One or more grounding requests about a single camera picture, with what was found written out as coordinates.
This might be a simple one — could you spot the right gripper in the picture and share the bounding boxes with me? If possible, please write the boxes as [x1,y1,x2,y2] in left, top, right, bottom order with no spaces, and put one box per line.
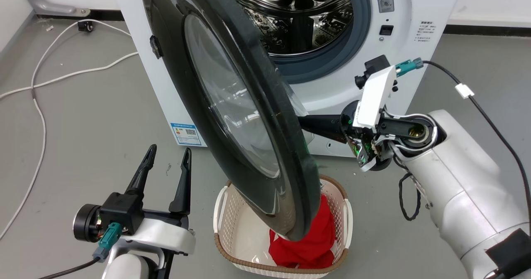
[298,65,398,172]

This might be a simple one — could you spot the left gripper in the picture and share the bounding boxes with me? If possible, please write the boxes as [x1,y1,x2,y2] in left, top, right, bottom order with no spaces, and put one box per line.
[73,144,196,256]

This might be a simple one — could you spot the black round glass washer door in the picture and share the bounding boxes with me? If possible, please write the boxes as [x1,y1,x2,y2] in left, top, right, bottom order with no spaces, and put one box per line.
[140,0,321,242]

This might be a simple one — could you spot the white front-load washing machine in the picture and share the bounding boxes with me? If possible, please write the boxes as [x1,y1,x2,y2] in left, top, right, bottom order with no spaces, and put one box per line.
[109,0,465,158]

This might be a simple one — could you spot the grey-blue rubber door gasket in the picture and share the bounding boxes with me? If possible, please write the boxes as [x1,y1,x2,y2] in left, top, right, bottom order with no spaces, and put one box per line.
[272,0,372,85]

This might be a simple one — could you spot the blue energy label sticker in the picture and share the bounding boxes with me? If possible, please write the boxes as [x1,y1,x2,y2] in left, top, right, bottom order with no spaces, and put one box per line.
[170,123,202,147]

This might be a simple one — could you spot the white basket with brown rim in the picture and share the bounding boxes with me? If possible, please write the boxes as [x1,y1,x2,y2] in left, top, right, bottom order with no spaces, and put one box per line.
[213,174,353,279]

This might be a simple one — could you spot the steel perforated washer drum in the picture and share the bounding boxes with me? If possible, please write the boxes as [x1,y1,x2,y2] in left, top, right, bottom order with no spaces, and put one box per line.
[220,0,354,56]

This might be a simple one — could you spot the red cloth garment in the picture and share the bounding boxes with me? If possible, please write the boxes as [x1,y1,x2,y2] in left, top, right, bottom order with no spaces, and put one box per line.
[268,194,336,269]

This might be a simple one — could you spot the thin black looped cable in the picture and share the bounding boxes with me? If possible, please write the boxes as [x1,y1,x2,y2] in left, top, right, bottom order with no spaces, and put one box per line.
[398,172,422,221]

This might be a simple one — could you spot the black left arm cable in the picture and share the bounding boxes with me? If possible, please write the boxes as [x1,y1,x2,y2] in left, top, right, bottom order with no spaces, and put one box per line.
[37,223,123,279]

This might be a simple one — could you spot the long white floor cable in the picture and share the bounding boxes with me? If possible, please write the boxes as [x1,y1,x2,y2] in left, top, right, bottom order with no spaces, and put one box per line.
[0,19,132,240]

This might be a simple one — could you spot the white cable tag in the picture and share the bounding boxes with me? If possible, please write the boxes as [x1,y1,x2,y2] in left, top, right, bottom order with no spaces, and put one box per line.
[455,83,475,99]

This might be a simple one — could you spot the black cable with teal plug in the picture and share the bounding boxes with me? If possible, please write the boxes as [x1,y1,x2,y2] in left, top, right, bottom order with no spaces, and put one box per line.
[395,58,531,235]

